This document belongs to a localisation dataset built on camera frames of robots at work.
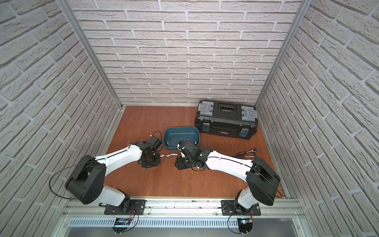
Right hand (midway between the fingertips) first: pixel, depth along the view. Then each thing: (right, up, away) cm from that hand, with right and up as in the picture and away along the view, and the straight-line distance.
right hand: (179, 164), depth 80 cm
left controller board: (-29, -27, -7) cm, 40 cm away
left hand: (-13, -1, +8) cm, 15 cm away
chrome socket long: (-5, +3, +12) cm, 13 cm away
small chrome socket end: (-12, +2, +10) cm, 16 cm away
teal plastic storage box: (-7, +13, +21) cm, 26 cm away
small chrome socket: (-8, +2, +11) cm, 14 cm away
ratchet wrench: (+48, +5, +15) cm, 50 cm away
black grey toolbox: (+29, +25, +10) cm, 40 cm away
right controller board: (+33, -27, -10) cm, 44 cm away
